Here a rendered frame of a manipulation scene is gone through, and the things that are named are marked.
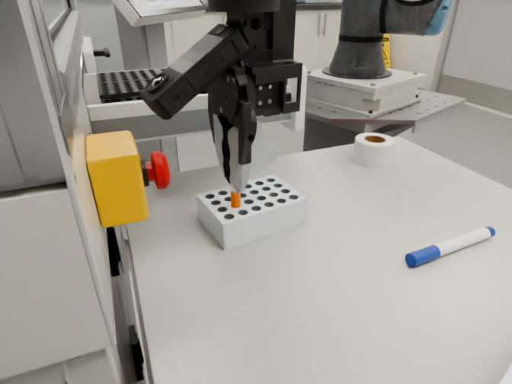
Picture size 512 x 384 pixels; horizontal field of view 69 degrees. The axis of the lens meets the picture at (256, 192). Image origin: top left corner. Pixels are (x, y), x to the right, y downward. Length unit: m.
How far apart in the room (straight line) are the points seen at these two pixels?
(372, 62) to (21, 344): 0.96
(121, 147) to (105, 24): 1.92
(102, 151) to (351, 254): 0.30
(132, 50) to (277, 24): 1.20
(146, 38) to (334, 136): 0.83
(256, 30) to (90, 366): 0.34
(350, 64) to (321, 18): 3.11
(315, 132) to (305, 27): 3.00
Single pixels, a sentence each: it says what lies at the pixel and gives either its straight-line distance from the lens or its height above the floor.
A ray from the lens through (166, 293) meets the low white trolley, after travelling 0.41.
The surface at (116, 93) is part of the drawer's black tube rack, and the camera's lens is 0.63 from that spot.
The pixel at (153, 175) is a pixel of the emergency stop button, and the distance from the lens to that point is 0.39.
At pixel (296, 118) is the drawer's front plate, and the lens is 0.65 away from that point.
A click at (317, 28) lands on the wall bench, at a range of 4.14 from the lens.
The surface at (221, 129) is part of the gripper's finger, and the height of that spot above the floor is 0.90.
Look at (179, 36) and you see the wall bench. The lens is 3.65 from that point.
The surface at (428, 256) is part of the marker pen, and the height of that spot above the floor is 0.77.
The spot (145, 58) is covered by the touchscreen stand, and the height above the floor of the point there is 0.81.
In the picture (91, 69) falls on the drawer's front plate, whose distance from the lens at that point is 0.87.
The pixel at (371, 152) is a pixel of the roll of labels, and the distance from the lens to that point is 0.68.
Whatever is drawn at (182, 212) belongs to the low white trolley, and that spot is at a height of 0.76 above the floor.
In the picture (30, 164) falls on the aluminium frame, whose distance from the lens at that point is 0.24.
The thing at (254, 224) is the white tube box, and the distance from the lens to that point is 0.46.
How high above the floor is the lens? 1.04
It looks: 29 degrees down
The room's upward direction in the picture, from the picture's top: straight up
